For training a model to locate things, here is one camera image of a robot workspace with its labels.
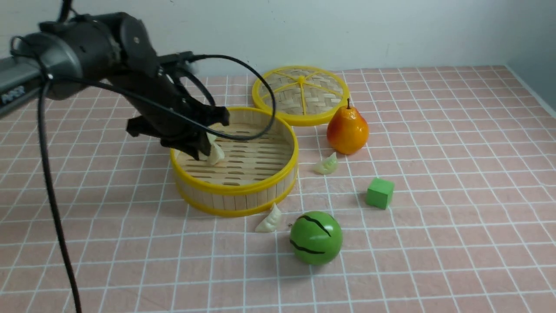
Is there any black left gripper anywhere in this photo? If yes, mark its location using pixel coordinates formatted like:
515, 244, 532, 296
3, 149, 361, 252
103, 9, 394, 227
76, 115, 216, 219
107, 72, 230, 160

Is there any white dumpling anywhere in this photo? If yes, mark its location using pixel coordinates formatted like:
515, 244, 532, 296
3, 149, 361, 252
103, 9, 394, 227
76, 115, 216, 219
255, 203, 282, 233
206, 133, 225, 166

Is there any bamboo steamer tray yellow rim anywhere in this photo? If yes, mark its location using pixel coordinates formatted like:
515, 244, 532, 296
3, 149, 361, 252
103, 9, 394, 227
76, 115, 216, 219
170, 117, 299, 217

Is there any greenish dumpling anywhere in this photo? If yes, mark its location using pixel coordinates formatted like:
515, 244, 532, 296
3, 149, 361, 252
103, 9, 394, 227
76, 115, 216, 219
312, 151, 338, 176

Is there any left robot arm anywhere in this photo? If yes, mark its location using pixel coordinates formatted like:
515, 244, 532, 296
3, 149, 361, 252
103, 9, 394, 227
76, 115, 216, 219
1, 12, 230, 160

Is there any bamboo steamer lid yellow rim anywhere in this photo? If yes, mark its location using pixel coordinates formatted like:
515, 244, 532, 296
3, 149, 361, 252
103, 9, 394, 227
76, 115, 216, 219
252, 66, 355, 127

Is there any orange toy pear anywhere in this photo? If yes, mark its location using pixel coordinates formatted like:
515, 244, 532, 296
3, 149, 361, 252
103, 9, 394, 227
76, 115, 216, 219
326, 99, 370, 155

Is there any green toy watermelon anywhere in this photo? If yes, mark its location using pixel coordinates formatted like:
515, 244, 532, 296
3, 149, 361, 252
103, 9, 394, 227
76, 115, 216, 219
289, 211, 343, 266

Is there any green cube block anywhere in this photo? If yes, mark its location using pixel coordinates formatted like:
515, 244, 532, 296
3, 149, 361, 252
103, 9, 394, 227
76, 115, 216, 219
365, 177, 395, 210

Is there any pink checkered tablecloth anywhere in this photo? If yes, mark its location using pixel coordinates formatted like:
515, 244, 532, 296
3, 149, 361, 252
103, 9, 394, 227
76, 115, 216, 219
0, 65, 556, 313

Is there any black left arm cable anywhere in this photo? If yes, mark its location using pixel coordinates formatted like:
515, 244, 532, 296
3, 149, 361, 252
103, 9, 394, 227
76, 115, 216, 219
11, 0, 277, 313

